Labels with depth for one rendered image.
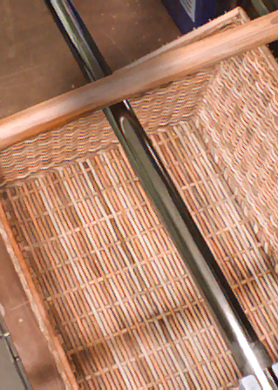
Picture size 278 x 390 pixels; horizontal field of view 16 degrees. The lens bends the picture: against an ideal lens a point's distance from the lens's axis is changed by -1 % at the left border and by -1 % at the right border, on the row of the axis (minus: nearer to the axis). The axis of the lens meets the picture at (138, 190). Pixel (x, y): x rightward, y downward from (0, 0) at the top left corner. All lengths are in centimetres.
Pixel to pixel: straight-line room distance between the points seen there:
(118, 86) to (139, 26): 87
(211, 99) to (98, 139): 20
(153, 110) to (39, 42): 31
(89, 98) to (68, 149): 65
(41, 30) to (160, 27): 23
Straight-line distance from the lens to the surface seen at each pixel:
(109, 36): 188
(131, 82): 103
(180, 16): 186
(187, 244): 97
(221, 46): 106
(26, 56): 186
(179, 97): 168
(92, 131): 165
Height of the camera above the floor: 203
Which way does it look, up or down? 60 degrees down
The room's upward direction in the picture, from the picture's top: 2 degrees counter-clockwise
